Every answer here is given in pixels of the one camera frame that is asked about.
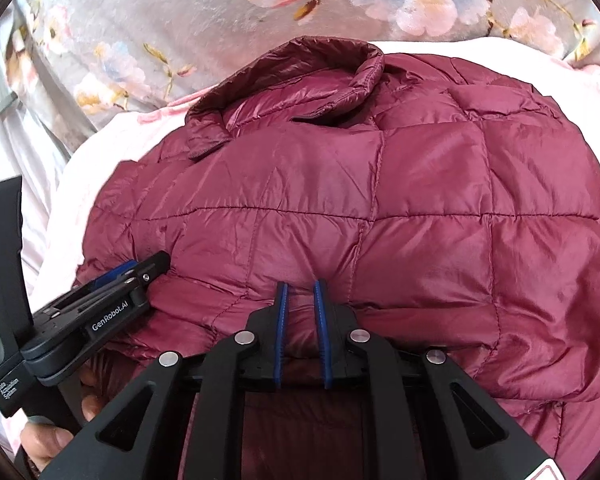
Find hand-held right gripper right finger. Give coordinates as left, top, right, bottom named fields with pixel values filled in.
left=313, top=279, right=556, bottom=480

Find person's left hand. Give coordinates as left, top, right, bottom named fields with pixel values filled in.
left=20, top=360, right=103, bottom=473

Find pink printed blanket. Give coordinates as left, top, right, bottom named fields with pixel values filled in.
left=0, top=39, right=600, bottom=321

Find plain lilac cloth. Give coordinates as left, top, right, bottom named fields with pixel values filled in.
left=0, top=20, right=83, bottom=361

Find maroon quilted puffer jacket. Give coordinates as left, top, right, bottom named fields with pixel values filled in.
left=75, top=35, right=600, bottom=480

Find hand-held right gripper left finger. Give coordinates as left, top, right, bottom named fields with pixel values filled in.
left=40, top=281, right=289, bottom=480

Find grey floral cloth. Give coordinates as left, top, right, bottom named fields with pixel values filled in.
left=10, top=0, right=600, bottom=133

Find grey metal bar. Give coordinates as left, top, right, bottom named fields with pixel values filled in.
left=0, top=100, right=21, bottom=131

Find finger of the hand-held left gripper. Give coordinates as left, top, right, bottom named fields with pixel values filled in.
left=93, top=259, right=138, bottom=292
left=114, top=251, right=172, bottom=302

